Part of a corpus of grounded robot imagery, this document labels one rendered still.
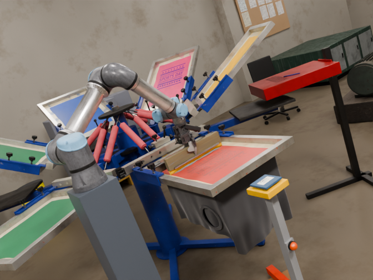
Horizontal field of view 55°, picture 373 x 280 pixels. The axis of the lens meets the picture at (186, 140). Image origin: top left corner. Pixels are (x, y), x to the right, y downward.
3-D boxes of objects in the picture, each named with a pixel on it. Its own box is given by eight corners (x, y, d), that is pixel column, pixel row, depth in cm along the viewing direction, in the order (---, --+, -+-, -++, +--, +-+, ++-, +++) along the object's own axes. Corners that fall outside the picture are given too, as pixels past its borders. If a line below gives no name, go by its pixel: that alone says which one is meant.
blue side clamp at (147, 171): (167, 182, 203) (162, 171, 202) (160, 186, 201) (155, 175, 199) (144, 176, 229) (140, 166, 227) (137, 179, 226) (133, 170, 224)
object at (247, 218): (295, 216, 203) (274, 147, 193) (240, 263, 182) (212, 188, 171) (291, 215, 206) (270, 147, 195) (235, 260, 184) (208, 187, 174)
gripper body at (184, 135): (177, 145, 214) (170, 126, 211) (188, 139, 218) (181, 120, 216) (184, 145, 208) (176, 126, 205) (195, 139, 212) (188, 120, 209)
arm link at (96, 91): (50, 156, 151) (108, 57, 172) (37, 156, 162) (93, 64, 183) (74, 170, 158) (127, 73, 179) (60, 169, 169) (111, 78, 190)
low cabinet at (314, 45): (313, 68, 882) (307, 40, 865) (378, 56, 750) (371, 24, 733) (268, 93, 796) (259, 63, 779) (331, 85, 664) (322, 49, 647)
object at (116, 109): (203, 241, 313) (146, 95, 279) (166, 268, 293) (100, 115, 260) (179, 230, 346) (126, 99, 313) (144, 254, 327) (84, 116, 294)
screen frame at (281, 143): (295, 142, 189) (292, 135, 188) (212, 197, 161) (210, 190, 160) (206, 139, 255) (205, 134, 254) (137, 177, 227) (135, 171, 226)
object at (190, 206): (244, 240, 186) (222, 179, 177) (232, 250, 182) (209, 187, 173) (194, 221, 225) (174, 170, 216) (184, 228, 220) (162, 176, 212)
